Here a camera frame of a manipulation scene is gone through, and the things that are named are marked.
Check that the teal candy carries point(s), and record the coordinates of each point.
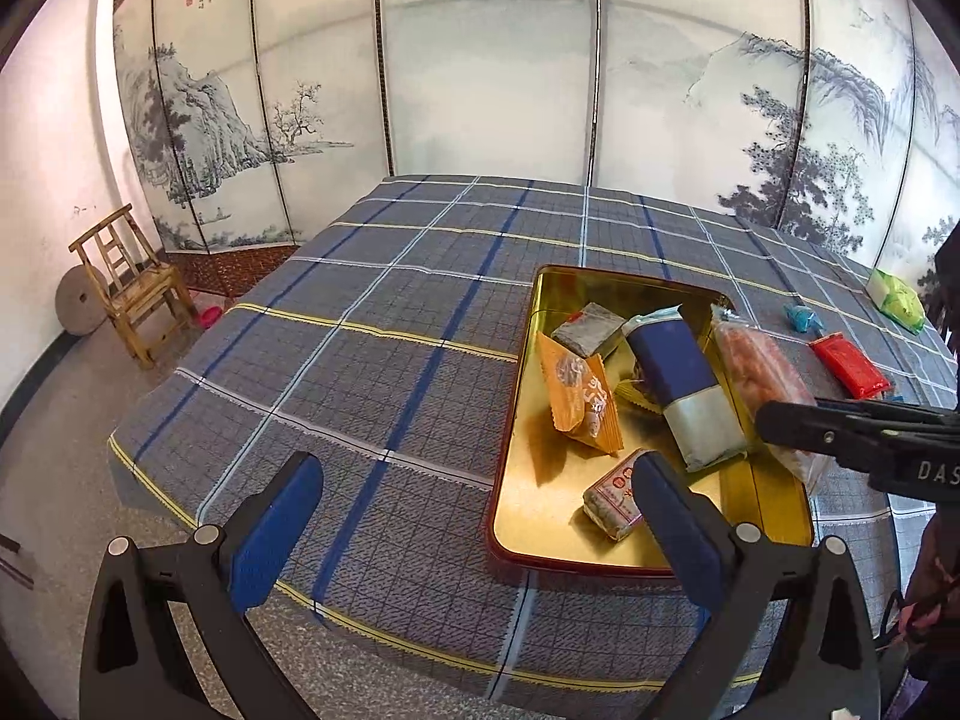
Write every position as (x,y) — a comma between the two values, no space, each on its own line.
(802,317)

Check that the red tin box gold interior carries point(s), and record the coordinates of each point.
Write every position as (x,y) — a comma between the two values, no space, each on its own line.
(555,480)

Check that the round stone millstone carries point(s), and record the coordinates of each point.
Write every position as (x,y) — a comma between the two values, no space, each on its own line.
(75,300)

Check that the green snack packet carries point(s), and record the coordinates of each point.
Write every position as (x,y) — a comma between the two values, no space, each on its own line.
(896,300)

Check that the grey clear-wrapped snack packet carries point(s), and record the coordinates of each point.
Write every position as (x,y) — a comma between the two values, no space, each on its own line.
(592,326)

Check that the small dark and blue packet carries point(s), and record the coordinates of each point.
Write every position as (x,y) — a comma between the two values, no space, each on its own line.
(896,394)

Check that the painted landscape folding screen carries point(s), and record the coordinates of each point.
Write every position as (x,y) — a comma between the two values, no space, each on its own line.
(487,52)

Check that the small red plastic object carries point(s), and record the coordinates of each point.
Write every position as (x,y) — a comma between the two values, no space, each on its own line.
(210,317)

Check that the yellow snack packet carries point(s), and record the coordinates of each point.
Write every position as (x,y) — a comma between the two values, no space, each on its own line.
(637,392)

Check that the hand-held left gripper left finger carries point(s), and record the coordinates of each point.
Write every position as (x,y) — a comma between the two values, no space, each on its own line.
(274,532)

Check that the clear peanut brittle packet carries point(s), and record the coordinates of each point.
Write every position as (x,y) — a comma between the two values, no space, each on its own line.
(757,367)

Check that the red snack packet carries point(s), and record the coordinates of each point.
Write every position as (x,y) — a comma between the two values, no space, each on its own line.
(847,366)

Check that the person's dark clothing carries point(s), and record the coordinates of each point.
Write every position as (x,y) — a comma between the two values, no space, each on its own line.
(937,555)

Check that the pink patterned snack packet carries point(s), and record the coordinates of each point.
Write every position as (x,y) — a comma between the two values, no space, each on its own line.
(611,495)

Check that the grey plaid tablecloth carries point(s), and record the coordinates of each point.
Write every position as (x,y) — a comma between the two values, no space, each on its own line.
(375,390)

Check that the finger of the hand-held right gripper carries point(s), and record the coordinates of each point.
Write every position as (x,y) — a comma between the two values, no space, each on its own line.
(810,427)

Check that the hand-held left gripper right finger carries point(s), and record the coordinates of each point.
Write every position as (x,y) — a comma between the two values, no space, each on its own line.
(664,499)

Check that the orange snack packet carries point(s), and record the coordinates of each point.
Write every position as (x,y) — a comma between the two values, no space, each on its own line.
(577,390)

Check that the navy and pale blue packet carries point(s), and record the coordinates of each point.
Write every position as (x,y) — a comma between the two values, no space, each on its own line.
(675,367)

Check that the light wooden chair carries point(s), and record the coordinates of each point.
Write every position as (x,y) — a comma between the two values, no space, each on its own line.
(146,289)

